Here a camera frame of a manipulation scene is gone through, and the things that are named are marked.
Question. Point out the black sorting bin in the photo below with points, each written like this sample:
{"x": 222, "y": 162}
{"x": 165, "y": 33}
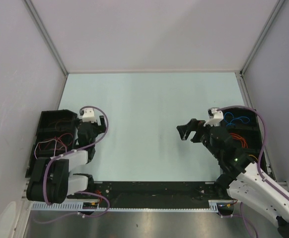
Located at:
{"x": 54, "y": 135}
{"x": 242, "y": 124}

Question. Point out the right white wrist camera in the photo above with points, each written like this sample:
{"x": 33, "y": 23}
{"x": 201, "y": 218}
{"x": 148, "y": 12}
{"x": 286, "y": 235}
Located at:
{"x": 215, "y": 117}

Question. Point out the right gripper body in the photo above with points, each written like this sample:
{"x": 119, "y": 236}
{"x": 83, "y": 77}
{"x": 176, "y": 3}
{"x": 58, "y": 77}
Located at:
{"x": 205, "y": 141}

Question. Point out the white slotted cable duct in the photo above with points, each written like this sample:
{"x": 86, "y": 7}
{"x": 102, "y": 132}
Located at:
{"x": 80, "y": 207}

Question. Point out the aluminium frame rail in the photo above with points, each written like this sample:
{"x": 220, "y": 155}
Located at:
{"x": 34, "y": 14}

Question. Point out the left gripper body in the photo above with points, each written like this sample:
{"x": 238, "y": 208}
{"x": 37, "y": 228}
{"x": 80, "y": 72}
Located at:
{"x": 96, "y": 129}

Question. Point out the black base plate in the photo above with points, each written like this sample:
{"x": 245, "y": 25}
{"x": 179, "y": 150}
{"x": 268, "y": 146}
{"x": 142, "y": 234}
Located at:
{"x": 161, "y": 194}

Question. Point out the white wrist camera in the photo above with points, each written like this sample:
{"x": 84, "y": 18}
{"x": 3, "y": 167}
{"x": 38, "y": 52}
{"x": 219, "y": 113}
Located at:
{"x": 215, "y": 117}
{"x": 88, "y": 115}

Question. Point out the left black sorting bin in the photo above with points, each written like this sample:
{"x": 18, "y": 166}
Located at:
{"x": 54, "y": 135}

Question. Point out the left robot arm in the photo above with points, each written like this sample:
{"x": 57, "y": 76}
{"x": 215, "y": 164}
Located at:
{"x": 50, "y": 178}

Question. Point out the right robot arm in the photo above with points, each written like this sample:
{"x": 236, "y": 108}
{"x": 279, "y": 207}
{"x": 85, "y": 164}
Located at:
{"x": 242, "y": 177}

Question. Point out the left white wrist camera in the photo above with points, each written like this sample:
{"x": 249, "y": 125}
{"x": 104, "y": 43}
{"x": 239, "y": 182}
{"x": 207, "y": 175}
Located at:
{"x": 88, "y": 115}

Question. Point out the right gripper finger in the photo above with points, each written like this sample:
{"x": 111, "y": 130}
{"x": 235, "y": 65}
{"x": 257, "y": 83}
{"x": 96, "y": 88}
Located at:
{"x": 186, "y": 129}
{"x": 199, "y": 129}

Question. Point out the right black sorting bin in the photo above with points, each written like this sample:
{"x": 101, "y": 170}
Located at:
{"x": 242, "y": 124}

